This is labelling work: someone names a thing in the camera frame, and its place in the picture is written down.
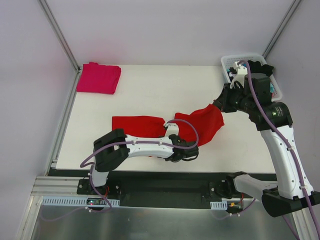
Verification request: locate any red t shirt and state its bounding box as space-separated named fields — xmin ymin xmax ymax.
xmin=111 ymin=104 xmax=224 ymax=148

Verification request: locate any white plastic laundry basket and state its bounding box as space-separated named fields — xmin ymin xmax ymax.
xmin=220 ymin=53 xmax=283 ymax=101

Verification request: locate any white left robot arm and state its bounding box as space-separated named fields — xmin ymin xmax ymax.
xmin=80 ymin=128 xmax=199 ymax=195

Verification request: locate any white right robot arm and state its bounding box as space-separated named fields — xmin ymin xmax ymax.
xmin=213 ymin=73 xmax=320 ymax=218

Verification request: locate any teal pink garment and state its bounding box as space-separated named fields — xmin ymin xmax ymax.
xmin=225 ymin=70 xmax=280 ymax=100

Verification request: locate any black t shirt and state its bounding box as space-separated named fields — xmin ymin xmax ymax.
xmin=248 ymin=60 xmax=274 ymax=77

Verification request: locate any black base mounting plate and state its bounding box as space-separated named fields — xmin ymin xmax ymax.
xmin=48 ymin=169 xmax=277 ymax=209

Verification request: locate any folded magenta t shirt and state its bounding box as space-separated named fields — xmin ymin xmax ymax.
xmin=76 ymin=62 xmax=122 ymax=95

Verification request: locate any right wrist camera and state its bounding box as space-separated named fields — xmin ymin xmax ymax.
xmin=229 ymin=61 xmax=248 ymax=88

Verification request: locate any right white cable duct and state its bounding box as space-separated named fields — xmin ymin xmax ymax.
xmin=210 ymin=200 xmax=228 ymax=211

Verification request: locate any white cable duct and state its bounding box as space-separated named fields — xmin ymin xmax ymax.
xmin=42 ymin=196 xmax=109 ymax=208
xmin=210 ymin=200 xmax=228 ymax=211

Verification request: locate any left white cable duct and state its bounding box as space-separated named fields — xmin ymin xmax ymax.
xmin=42 ymin=196 xmax=109 ymax=208

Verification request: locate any right aluminium frame post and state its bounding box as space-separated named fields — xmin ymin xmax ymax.
xmin=262 ymin=0 xmax=303 ymax=59

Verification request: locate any aluminium frame post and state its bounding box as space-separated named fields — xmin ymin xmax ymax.
xmin=37 ymin=0 xmax=81 ymax=73
xmin=262 ymin=0 xmax=303 ymax=59

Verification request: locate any left aluminium frame post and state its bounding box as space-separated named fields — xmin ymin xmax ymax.
xmin=37 ymin=0 xmax=81 ymax=73

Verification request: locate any aluminium rail left side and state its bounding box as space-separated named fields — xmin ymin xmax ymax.
xmin=31 ymin=176 xmax=81 ymax=196

